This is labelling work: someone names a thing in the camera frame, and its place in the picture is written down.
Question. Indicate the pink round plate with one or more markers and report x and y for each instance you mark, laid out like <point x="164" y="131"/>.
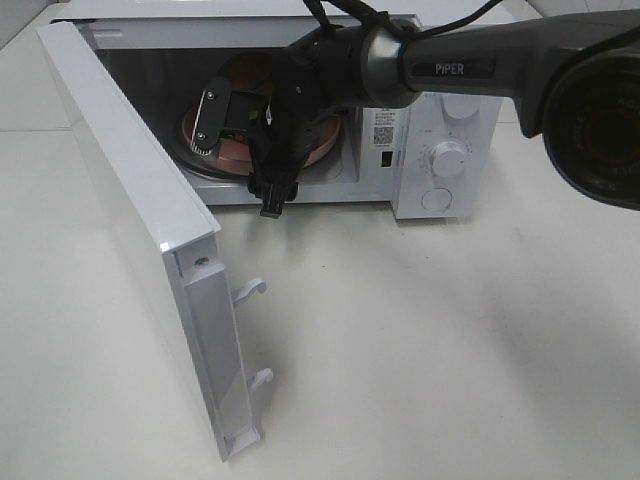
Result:
<point x="231" y="157"/>

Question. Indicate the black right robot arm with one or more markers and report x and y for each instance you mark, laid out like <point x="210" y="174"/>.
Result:
<point x="573" y="79"/>

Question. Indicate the upper white power knob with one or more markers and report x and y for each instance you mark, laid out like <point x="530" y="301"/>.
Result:
<point x="459" y="107"/>

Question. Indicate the round white door button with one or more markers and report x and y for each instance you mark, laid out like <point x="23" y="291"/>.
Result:
<point x="437" y="200"/>

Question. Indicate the glass microwave turntable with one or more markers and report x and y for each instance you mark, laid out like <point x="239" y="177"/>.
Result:
<point x="324" y="165"/>

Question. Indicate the white timer knob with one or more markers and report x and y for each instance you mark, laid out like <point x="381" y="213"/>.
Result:
<point x="448" y="159"/>

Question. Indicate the burger with lettuce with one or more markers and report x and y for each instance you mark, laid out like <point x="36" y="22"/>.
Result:
<point x="249" y="72"/>

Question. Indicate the white microwave oven body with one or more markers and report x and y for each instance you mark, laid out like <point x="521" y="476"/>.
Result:
<point x="162" y="54"/>

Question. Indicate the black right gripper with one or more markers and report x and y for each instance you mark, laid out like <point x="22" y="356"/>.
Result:
<point x="281" y="140"/>

